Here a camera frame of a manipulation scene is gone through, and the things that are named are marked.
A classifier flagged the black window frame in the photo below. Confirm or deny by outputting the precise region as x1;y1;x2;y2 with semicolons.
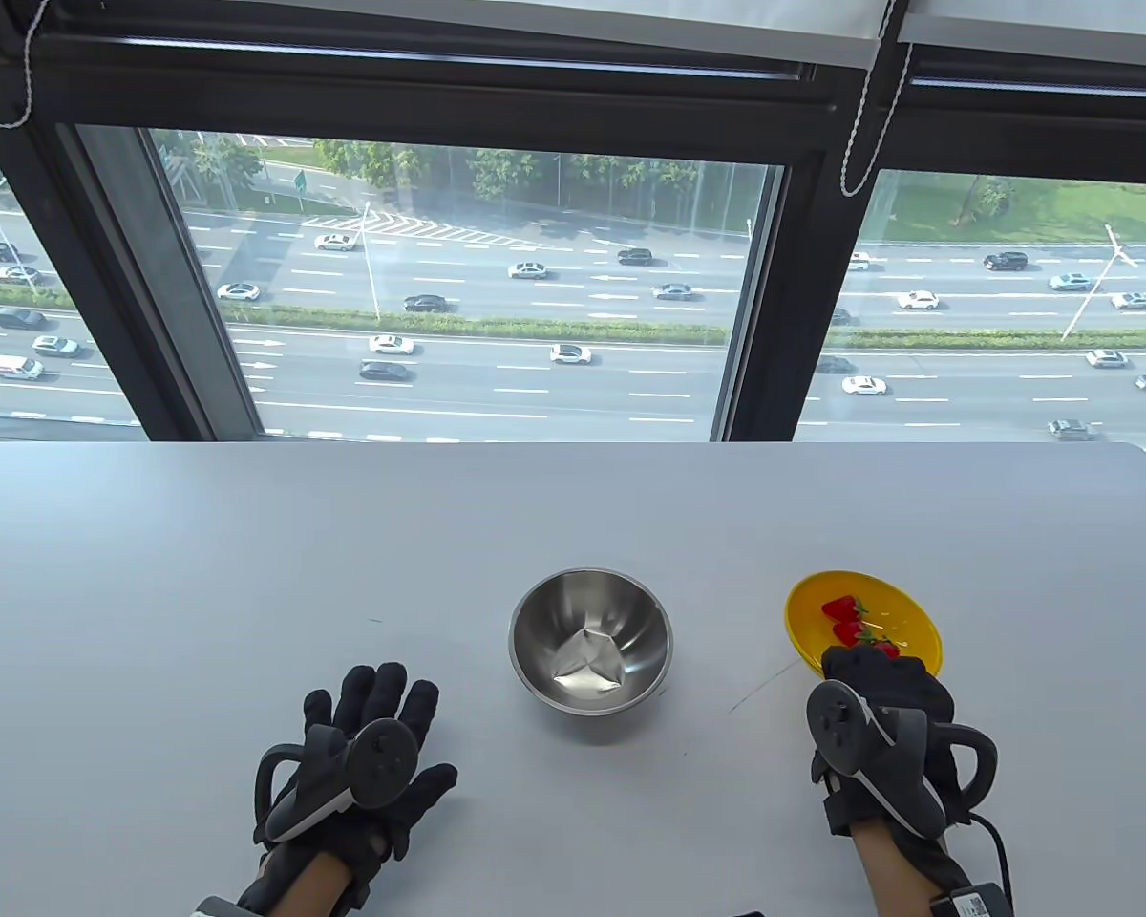
0;0;1146;445

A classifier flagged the white roller blind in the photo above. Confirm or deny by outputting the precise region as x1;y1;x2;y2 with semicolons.
898;0;1146;98
43;0;897;70

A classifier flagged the person's right hand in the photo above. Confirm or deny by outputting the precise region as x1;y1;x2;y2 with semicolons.
807;645;975;843

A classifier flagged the stainless steel mixing bowl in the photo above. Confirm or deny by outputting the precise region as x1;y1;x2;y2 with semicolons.
508;568;674;717

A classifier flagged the grey left hand controller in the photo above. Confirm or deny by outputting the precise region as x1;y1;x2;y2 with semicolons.
253;718;419;843

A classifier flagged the person's left hand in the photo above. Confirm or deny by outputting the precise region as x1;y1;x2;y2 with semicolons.
253;662;459;899

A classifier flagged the grey hand controller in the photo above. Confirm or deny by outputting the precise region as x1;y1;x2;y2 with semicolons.
253;718;419;843
807;680;999;842

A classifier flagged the person's left forearm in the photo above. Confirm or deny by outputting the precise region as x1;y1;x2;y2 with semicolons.
237;845;375;917

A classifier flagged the white beaded blind cord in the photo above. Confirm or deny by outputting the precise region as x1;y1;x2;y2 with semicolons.
0;0;51;130
839;0;914;199

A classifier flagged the black camera cable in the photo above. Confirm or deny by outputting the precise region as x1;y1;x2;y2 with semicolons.
965;812;1016;904

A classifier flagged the grey right hand controller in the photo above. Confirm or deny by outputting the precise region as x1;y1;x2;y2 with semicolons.
807;680;999;842

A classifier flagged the yellow plastic bowl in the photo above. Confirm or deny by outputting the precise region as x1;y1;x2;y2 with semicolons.
785;570;944;681

